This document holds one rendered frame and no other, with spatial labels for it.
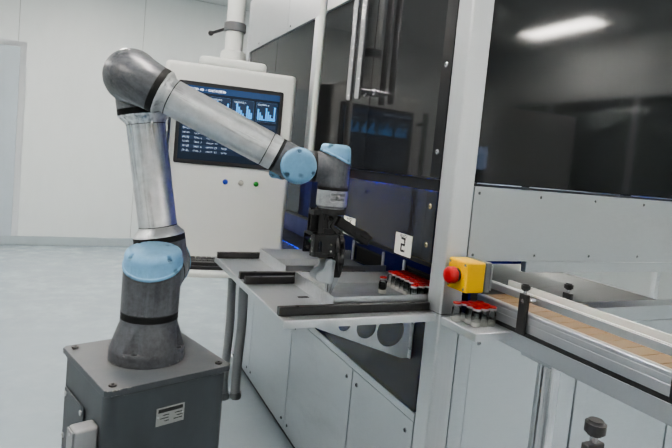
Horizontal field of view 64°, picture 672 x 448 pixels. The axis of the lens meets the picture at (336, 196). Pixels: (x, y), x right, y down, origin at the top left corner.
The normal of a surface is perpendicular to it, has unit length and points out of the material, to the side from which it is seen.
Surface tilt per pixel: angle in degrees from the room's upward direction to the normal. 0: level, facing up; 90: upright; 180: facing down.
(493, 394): 90
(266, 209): 90
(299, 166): 90
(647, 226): 90
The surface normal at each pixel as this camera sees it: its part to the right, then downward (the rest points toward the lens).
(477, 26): 0.42, 0.10
